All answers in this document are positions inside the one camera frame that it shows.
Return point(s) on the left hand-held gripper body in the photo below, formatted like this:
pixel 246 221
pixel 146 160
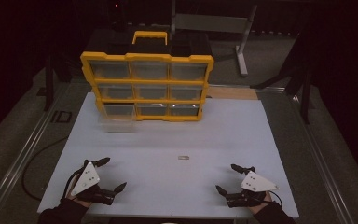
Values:
pixel 88 180

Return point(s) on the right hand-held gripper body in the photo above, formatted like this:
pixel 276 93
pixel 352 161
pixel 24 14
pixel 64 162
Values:
pixel 254 183

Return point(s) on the person's left hand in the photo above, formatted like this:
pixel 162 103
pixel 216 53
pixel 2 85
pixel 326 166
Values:
pixel 80 200

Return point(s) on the person's right hand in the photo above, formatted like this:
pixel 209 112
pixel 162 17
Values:
pixel 261 206

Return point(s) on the clear plastic drawer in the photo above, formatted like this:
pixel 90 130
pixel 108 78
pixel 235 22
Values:
pixel 118 122

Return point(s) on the small metal screw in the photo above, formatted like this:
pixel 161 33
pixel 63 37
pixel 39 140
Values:
pixel 183 157

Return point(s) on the wooden board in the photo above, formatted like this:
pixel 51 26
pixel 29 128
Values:
pixel 233 93

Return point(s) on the yellow black drawer organizer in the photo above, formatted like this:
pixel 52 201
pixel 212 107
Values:
pixel 149 81

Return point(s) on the black metal stand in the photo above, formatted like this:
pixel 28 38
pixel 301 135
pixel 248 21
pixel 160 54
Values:
pixel 304 93

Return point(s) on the black device with red light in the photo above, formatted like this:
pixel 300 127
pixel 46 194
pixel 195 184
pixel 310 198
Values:
pixel 117 14

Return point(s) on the grey metal stand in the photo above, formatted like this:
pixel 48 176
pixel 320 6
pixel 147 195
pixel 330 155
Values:
pixel 211 23

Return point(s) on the aluminium rail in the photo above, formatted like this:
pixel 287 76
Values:
pixel 21 158
pixel 326 174

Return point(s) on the black metal post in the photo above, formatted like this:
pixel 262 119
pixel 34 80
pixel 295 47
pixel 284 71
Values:
pixel 48 84

